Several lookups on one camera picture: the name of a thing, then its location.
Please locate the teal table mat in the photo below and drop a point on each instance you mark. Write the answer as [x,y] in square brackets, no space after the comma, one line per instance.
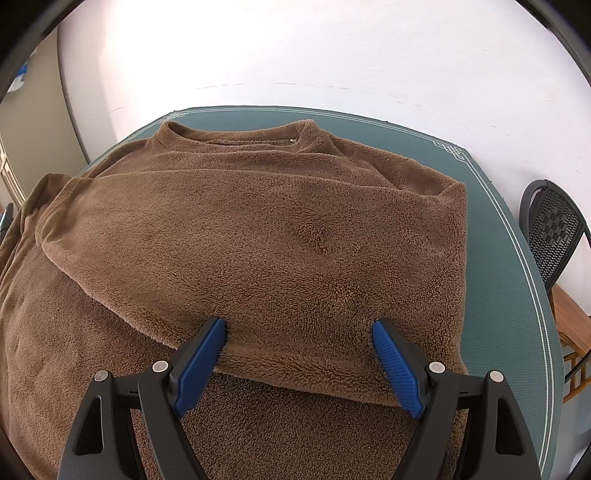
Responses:
[503,277]

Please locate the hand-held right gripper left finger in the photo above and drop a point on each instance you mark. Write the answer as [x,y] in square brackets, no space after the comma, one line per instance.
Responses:
[201,364]

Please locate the wooden chair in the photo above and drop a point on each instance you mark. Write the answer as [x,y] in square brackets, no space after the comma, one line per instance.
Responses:
[572,323]

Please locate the blue and white packet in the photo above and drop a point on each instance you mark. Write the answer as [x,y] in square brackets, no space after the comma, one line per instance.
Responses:
[21,74]

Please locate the beige door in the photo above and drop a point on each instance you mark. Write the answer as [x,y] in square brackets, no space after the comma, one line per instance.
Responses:
[37,129]

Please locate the black mesh chair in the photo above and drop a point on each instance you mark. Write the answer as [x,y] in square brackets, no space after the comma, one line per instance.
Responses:
[551,226]

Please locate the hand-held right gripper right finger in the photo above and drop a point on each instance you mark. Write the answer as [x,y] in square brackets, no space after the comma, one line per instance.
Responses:
[397,369]

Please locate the brown fleece sweater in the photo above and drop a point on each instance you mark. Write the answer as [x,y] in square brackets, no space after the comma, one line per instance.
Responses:
[258,240]

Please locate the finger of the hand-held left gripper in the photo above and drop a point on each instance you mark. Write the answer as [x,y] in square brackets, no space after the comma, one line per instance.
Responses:
[5,216]

